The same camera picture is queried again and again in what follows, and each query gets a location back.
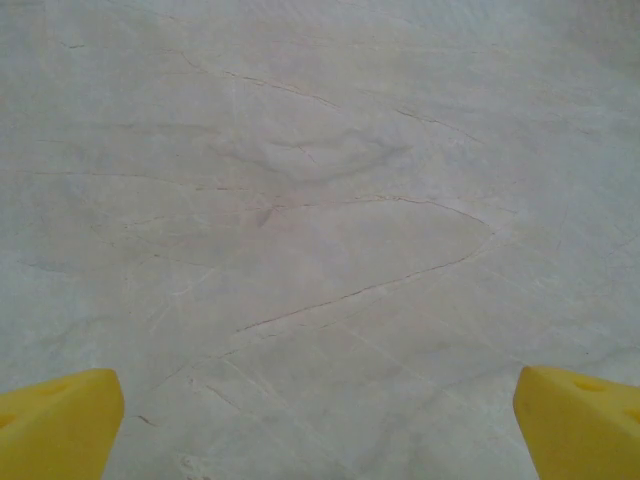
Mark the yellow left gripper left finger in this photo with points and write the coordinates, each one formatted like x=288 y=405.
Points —
x=55 y=430

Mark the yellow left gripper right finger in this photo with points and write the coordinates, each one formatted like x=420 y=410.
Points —
x=580 y=435

